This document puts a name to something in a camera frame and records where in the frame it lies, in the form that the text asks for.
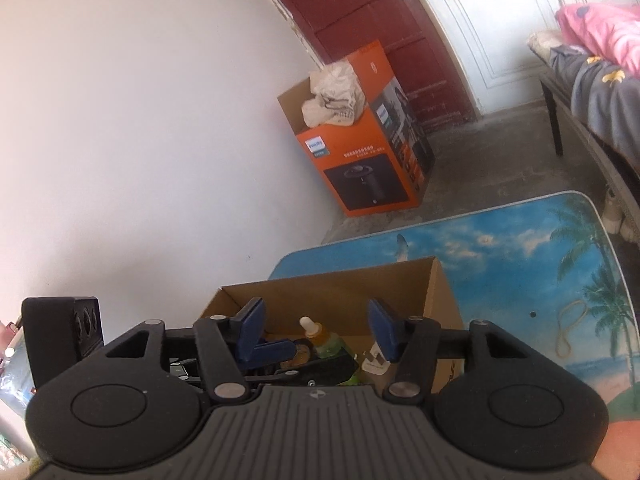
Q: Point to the large brown cardboard box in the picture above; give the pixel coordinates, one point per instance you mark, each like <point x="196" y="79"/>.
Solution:
<point x="350" y="285"/>

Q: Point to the beige pillow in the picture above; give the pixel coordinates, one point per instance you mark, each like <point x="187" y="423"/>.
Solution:
<point x="545" y="42"/>

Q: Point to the green dropper bottle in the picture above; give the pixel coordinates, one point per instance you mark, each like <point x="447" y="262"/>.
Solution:
<point x="327" y="345"/>

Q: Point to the beige crumpled cloth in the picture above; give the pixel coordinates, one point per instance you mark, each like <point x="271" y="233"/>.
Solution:
<point x="332" y="95"/>

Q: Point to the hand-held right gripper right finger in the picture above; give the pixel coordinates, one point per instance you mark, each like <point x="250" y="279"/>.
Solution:
<point x="384" y="330"/>

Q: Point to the white charger plug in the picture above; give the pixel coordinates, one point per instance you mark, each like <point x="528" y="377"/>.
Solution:
<point x="372" y="362"/>

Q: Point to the pink blanket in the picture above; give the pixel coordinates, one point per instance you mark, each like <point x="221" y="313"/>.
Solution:
<point x="605" y="35"/>

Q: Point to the white panelled door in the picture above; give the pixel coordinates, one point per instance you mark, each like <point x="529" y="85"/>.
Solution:
<point x="500" y="35"/>

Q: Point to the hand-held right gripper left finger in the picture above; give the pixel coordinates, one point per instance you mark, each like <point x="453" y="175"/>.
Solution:
<point x="250" y="327"/>

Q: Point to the dark red wooden door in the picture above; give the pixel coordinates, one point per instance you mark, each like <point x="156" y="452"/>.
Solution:
<point x="375" y="25"/>

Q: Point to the orange appliance box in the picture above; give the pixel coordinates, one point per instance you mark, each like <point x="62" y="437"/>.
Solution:
<point x="350" y="160"/>

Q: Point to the clear plastic bag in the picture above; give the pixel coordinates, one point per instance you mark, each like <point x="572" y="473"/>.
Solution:
<point x="15" y="375"/>

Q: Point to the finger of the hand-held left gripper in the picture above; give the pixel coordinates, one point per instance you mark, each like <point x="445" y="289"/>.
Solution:
<point x="325" y="370"/>
<point x="275" y="350"/>

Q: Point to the tan rubber band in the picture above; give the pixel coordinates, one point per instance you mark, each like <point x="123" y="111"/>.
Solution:
<point x="558" y="340"/>

